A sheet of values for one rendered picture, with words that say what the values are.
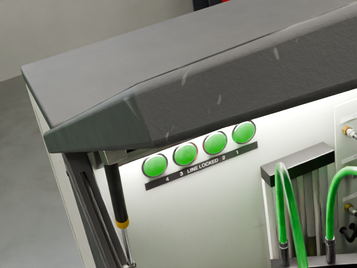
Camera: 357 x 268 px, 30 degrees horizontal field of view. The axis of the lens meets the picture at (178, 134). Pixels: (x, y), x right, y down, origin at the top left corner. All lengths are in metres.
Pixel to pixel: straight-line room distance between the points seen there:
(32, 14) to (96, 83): 3.67
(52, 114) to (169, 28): 0.36
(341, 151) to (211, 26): 0.37
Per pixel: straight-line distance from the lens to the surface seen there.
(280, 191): 1.21
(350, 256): 1.38
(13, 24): 4.89
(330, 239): 1.32
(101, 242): 1.10
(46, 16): 4.93
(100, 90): 1.21
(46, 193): 3.65
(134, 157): 1.13
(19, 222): 3.52
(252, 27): 1.35
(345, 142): 1.39
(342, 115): 1.35
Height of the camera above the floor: 2.05
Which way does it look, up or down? 32 degrees down
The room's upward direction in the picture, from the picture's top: 11 degrees counter-clockwise
